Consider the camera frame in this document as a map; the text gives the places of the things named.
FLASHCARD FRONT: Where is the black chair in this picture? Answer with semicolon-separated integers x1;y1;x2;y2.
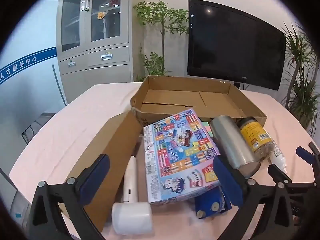
21;112;54;145

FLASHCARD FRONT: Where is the yellow label jar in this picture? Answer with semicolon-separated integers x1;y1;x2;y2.
236;117;275;162

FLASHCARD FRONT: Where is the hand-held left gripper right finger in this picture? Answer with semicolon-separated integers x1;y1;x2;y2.
212;155;295;240

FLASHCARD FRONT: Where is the pastel sticky note cube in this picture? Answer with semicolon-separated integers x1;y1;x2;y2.
200;121;215;138

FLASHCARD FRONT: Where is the grey metal cabinet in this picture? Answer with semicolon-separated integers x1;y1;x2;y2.
55;0;134;105

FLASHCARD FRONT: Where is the spiky leaf potted plant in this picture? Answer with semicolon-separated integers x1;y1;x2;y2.
281;22;320;138

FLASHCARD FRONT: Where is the brown cardboard box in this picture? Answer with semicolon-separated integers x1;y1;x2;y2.
59;110;144;233

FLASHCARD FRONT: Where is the colourful board game box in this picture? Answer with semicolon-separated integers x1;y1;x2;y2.
143;109;222;204

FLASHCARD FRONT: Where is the white squeeze tube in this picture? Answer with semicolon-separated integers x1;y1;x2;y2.
269;137;288;174

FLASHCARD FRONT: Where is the blue wall stripe sign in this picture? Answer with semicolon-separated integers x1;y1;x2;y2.
0;46;57;84

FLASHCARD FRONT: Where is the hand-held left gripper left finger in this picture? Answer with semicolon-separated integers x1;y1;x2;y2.
29;154;110;240

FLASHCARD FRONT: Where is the black flat screen television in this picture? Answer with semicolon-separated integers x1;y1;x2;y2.
187;0;287;91

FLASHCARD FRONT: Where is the silver metal cylinder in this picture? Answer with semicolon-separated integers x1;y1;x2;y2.
209;115;261;179

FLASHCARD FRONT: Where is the tall leafy potted plant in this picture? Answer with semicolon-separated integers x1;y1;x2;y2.
132;1;189;80

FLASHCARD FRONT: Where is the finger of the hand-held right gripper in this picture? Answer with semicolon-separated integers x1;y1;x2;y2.
296;142;320;167
267;164;320;190

